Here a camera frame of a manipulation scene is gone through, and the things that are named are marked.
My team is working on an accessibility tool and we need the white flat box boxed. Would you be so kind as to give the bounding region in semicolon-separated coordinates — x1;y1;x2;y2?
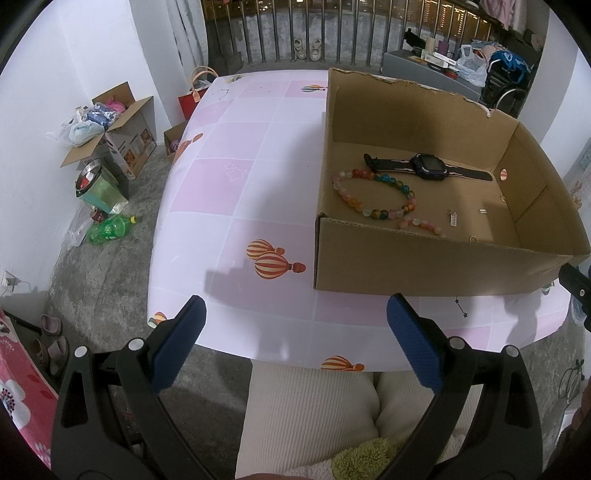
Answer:
422;52;458;68

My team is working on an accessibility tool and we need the white curtain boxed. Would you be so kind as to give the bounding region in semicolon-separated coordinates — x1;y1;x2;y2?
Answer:
166;0;208;77

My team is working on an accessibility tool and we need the light pink hanging garment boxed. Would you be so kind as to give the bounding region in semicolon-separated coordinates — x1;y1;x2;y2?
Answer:
480;0;518;28

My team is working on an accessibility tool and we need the blue bag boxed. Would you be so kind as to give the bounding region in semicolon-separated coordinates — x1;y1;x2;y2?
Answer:
489;50;529;75

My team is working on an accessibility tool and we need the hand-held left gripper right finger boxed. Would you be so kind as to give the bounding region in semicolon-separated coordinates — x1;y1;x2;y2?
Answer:
376;293;544;480

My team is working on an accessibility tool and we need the metal balcony railing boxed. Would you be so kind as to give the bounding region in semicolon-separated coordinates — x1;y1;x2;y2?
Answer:
203;0;495;65

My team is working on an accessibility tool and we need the small brown cardboard box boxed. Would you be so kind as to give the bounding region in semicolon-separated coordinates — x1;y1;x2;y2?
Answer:
163;121;189;163

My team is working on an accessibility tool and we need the green plastic bottle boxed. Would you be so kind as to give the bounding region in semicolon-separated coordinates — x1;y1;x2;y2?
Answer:
87;215;139;245

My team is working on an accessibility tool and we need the wall poster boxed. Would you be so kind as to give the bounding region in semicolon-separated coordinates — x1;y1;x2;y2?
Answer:
570;138;591;208

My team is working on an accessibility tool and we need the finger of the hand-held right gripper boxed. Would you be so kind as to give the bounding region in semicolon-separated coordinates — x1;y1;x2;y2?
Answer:
558;263;591;331

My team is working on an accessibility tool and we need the red paper bag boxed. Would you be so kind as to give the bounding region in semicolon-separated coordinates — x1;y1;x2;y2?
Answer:
178;66;219;121

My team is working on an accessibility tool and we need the white plastic shopping bag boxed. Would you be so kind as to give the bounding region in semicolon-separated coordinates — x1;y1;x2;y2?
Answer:
456;45;489;87

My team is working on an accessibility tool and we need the large brown cardboard box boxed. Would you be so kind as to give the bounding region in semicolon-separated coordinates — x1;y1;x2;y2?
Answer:
314;68;591;297

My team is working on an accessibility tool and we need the pink printed tablecloth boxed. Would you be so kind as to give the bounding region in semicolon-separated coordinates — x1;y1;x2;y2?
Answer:
148;69;571;372

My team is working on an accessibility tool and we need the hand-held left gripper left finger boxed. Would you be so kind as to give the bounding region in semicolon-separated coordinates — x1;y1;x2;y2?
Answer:
50;295;207;480

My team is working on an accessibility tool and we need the colourful bead necklace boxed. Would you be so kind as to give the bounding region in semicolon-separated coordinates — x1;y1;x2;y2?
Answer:
332;168;416;221

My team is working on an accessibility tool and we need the black wrist watch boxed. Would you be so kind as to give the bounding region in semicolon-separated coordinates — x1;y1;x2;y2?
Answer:
363;153;494;182

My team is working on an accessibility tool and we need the grey cabinet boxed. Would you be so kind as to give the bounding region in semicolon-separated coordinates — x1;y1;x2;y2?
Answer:
381;50;483;100

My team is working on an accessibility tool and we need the wheelchair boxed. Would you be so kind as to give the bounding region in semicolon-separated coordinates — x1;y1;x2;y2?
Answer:
480;51;532;116

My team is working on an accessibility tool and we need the white plastic bag green print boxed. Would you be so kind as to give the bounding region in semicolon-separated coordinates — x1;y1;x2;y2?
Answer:
46;111;105;148

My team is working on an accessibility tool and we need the red floral blanket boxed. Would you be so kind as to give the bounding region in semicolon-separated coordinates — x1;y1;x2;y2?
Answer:
0;308;60;469

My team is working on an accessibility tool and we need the green fluffy cloth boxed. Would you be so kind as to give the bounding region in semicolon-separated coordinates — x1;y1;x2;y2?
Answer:
331;438;409;480

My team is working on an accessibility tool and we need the metal pot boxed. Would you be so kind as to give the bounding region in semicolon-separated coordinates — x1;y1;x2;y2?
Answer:
75;158;106;197

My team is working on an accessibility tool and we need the pink bead bracelet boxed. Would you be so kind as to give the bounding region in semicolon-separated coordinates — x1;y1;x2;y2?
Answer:
399;217;446;238

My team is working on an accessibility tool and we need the open printed cardboard box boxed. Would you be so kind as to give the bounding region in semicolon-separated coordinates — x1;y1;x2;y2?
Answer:
61;82;158;181

